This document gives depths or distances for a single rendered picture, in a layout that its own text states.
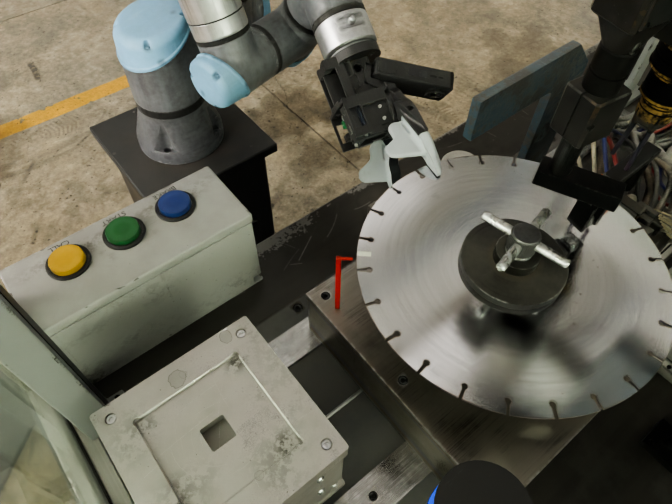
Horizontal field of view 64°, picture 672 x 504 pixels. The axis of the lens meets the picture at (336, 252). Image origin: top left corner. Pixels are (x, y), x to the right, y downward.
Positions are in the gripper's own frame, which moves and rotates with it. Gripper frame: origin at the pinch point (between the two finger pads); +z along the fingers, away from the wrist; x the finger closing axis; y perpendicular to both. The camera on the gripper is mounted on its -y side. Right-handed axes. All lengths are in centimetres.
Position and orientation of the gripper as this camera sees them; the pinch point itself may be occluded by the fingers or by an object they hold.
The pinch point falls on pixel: (421, 189)
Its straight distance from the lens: 73.0
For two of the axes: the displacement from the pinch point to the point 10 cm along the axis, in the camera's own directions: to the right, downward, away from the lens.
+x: 2.3, -1.0, -9.7
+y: -9.0, 3.5, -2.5
